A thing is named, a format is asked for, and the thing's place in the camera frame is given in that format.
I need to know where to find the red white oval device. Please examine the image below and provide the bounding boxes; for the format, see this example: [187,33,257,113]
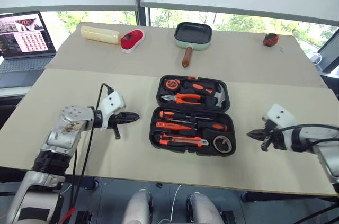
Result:
[120,29,146,55]

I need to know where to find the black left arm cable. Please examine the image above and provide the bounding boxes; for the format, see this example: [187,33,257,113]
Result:
[69,83,115,216]

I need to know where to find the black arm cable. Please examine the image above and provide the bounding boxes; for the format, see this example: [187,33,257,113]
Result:
[69,83,115,216]
[275,124,339,147]

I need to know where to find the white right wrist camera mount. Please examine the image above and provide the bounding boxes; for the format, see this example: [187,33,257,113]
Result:
[262,104,298,136]

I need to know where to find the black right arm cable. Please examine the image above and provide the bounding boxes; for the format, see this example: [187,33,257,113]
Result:
[275,124,339,147]

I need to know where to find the black table leg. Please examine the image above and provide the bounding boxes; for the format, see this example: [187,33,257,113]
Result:
[240,190,339,204]
[66,174,100,191]

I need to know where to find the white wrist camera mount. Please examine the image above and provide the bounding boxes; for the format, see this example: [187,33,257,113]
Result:
[100,92,127,130]
[262,104,298,136]

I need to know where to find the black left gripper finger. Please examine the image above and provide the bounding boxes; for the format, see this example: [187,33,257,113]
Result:
[119,117,141,126]
[119,112,141,120]

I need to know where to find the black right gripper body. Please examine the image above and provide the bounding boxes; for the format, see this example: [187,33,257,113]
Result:
[260,120,289,153]

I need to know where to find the white charger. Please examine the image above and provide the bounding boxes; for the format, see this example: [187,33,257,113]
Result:
[310,52,323,65]

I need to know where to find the grey laptop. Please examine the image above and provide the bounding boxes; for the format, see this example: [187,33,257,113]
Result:
[0,11,57,89]

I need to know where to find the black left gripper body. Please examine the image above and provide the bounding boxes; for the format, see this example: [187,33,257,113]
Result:
[106,112,122,141]

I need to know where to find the black tool case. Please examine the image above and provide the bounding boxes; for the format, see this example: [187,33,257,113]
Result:
[149,75,237,158]

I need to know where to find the orange black tape measure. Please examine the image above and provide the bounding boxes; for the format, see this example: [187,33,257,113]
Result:
[164,78,181,91]

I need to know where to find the grey rounded cover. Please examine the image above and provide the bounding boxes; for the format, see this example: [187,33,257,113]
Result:
[123,189,154,224]
[186,192,226,224]

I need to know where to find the green square frying pan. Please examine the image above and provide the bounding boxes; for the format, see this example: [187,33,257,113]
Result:
[174,22,213,69]

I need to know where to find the small red black object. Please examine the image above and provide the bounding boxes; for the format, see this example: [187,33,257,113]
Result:
[263,33,280,48]

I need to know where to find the orange black handled screwdriver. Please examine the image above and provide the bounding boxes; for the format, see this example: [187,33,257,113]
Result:
[165,119,229,132]
[158,110,214,120]

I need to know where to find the cream plastic bottle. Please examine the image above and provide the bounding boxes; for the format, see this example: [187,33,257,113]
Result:
[80,25,124,46]

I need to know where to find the claw hammer orange black handle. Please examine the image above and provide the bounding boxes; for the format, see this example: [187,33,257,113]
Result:
[183,80,228,109]

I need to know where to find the orange voltage tester pen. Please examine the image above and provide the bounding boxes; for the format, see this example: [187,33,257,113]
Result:
[155,121,197,131]

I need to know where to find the black electrical tape roll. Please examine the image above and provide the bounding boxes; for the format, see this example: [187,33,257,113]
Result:
[212,135,232,154]

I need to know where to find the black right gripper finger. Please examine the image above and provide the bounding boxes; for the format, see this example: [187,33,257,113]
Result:
[246,128,266,137]
[249,133,266,142]

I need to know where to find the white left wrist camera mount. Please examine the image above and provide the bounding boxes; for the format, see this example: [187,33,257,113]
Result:
[100,92,127,130]

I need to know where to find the orange handled pliers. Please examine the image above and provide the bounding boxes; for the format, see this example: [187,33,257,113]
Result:
[160,93,202,105]

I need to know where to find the white floor cable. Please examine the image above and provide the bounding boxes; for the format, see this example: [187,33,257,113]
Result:
[169,184,182,223]

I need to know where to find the orange black utility knife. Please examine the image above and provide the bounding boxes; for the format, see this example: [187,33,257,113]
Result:
[159,132,210,148]

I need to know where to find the beige paper table cover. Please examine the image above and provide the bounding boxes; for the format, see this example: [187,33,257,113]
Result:
[45,21,328,89]
[0,68,339,197]

